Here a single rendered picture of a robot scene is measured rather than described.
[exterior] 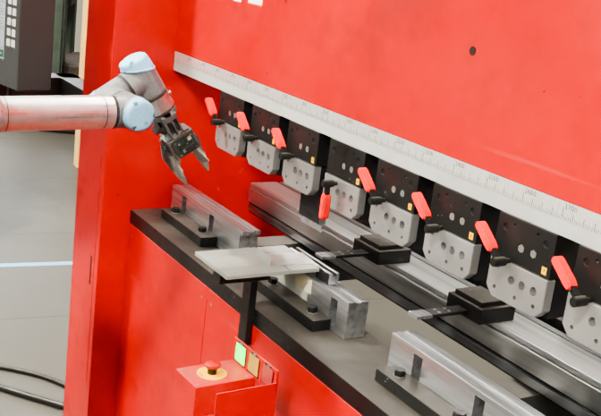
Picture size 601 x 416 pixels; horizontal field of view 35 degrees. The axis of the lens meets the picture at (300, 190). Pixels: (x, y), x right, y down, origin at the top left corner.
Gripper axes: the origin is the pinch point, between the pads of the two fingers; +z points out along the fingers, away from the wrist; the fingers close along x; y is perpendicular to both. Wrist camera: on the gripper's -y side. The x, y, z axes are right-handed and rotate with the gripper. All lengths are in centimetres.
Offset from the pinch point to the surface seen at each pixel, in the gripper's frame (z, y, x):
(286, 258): 25.6, 18.6, 6.7
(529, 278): 9, 98, 27
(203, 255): 14.2, 13.1, -10.7
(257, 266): 20.0, 22.5, -1.8
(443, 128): -9, 67, 37
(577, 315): 11, 110, 26
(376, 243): 37, 20, 30
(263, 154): 8.8, -4.6, 19.8
